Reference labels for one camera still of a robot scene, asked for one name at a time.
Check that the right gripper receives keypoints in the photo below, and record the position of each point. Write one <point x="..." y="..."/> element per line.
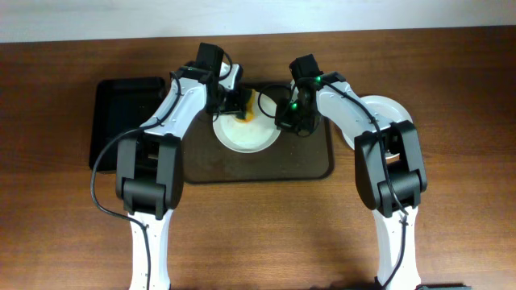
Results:
<point x="288" y="121"/>

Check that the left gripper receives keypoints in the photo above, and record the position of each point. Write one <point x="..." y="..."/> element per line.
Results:
<point x="233" y="106"/>

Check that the pale grey plate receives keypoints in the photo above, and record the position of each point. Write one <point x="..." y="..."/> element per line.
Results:
<point x="380" y="106"/>

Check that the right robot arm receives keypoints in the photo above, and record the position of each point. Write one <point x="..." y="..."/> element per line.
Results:
<point x="390" y="175"/>

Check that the cream white plate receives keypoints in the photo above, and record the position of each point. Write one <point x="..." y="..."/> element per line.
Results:
<point x="249" y="137"/>

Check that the green yellow sponge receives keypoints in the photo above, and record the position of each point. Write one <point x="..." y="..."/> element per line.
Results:
<point x="248" y="108"/>

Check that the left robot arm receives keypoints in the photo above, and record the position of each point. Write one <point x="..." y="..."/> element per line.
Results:
<point x="150" y="171"/>

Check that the black water tray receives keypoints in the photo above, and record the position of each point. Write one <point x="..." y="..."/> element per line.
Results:
<point x="121" y="105"/>

